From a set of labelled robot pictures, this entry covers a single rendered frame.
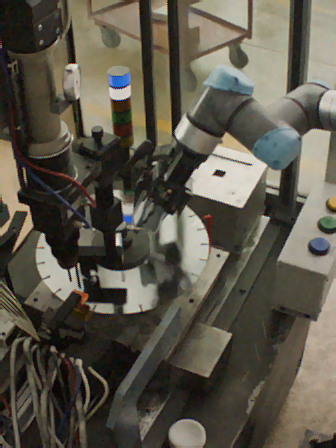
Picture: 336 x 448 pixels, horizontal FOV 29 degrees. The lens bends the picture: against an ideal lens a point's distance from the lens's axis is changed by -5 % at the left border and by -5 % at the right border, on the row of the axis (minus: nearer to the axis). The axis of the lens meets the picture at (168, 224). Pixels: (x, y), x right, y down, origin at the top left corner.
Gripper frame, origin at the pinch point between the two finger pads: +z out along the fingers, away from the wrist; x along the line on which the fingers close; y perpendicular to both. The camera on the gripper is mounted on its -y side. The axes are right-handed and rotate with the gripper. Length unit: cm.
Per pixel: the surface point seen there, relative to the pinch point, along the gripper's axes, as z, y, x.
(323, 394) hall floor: 53, -41, 93
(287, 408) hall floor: 60, -37, 82
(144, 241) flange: 2.1, 0.9, 2.2
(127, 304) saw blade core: 6.8, 15.0, 1.9
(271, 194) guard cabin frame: -3.2, -34.9, 32.0
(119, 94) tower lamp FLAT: -13.0, -23.5, -12.8
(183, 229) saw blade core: -1.4, -3.3, 8.5
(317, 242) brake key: -11.3, -4.1, 34.1
